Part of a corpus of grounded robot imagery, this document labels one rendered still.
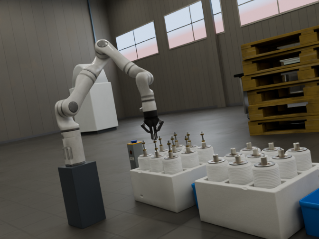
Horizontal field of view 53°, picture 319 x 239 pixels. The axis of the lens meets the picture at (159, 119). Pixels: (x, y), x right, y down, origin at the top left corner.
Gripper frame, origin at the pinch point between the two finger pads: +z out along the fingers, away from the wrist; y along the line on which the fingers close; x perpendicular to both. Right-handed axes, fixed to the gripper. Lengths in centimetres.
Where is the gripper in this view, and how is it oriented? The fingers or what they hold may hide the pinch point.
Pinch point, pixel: (154, 136)
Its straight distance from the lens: 170.9
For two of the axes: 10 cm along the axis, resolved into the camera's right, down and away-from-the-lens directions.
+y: 9.7, -1.7, 1.8
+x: -1.9, -0.4, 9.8
